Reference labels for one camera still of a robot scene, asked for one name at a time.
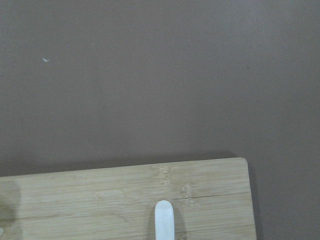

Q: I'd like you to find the bamboo cutting board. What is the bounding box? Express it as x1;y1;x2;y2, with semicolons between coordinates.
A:
0;157;257;240

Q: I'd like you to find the white ceramic spoon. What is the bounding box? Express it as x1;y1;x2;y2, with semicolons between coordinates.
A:
154;200;175;240

